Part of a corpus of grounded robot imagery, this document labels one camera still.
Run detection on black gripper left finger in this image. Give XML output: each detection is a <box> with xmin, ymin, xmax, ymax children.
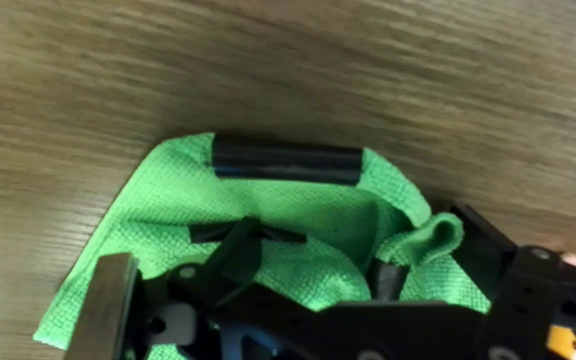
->
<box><xmin>65</xmin><ymin>216</ymin><xmax>265</xmax><ymax>360</ymax></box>

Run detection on green microfibre cloth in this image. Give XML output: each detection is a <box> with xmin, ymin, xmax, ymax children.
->
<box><xmin>33</xmin><ymin>131</ymin><xmax>495</xmax><ymax>354</ymax></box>

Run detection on wooden table black legs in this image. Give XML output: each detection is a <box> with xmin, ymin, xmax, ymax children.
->
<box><xmin>0</xmin><ymin>0</ymin><xmax>576</xmax><ymax>360</ymax></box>

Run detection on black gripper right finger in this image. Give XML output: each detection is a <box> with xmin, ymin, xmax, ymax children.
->
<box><xmin>451</xmin><ymin>202</ymin><xmax>570</xmax><ymax>360</ymax></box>

